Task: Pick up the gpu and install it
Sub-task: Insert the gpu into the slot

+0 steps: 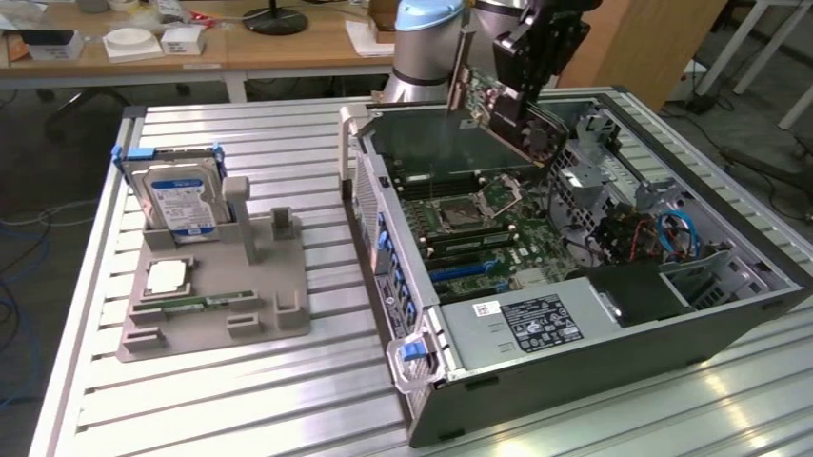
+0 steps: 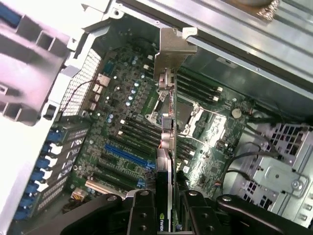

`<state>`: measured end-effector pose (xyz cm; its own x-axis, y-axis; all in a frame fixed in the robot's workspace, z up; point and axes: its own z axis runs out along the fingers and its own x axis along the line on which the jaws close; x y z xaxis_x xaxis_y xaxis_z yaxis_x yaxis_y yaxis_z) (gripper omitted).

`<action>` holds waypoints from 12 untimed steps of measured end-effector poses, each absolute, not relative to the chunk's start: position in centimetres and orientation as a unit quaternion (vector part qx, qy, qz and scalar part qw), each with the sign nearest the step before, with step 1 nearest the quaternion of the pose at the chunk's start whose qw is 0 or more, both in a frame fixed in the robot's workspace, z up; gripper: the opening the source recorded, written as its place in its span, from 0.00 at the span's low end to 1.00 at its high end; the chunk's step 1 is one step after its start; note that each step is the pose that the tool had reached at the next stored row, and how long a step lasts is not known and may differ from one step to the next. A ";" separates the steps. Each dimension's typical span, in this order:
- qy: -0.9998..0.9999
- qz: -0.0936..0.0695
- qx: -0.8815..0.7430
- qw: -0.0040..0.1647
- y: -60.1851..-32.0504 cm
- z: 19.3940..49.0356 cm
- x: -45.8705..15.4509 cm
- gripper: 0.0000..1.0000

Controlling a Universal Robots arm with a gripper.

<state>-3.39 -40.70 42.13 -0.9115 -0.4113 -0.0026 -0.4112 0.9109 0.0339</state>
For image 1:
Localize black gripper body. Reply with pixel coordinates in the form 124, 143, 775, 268
492, 0, 598, 94

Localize green graphics card black cooler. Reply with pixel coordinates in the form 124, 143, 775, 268
446, 26, 571, 168

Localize wooden cabinet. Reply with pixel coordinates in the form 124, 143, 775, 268
558, 0, 729, 113

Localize silver socket cover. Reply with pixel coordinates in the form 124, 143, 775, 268
476, 171, 530, 211

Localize CPU socket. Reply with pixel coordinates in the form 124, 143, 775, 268
436, 195, 487, 230

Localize brown cardboard box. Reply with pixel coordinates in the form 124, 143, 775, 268
370, 0, 402, 32

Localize white paper stack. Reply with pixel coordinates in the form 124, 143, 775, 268
344, 18, 396, 59

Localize green motherboard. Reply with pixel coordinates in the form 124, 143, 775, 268
380, 159, 572, 306

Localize green RAM stick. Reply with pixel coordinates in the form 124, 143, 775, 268
428, 234, 516, 254
143, 289, 259, 313

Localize black expansion slot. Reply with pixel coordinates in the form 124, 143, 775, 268
431, 250, 510, 268

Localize blue expansion slot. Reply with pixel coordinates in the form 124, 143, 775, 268
432, 260, 500, 284

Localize silver chipset heat sink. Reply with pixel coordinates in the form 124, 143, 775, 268
511, 270, 551, 289

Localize black floor stand leg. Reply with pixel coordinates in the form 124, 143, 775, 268
721, 145, 813, 191

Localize black round lamp base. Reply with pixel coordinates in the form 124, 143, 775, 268
243, 0, 309, 37

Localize silver power supply black label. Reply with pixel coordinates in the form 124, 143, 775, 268
436, 278, 627, 372

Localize white labelled cardboard box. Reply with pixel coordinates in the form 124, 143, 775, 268
159, 24, 208, 56

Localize open black PC case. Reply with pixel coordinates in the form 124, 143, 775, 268
337, 91, 802, 449

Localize white round moulded part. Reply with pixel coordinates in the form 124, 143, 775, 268
101, 27, 165, 64

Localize silver CPU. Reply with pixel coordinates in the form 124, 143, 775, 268
143, 259, 192, 296

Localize grey parts rack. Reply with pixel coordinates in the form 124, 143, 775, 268
116, 174, 313, 364

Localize white box dark lid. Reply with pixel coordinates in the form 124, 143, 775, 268
16, 29, 85, 62

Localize white table frame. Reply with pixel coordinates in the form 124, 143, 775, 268
695, 0, 813, 129

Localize red and black wires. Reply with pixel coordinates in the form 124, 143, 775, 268
625, 216, 657, 259

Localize wooden desk white frame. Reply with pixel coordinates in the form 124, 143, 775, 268
224, 0, 399, 104
0, 0, 229, 91

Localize blue disk wire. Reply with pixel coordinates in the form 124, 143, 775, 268
657, 209, 703, 261

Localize hard disk blue bracket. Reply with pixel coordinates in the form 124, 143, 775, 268
111, 141, 228, 245

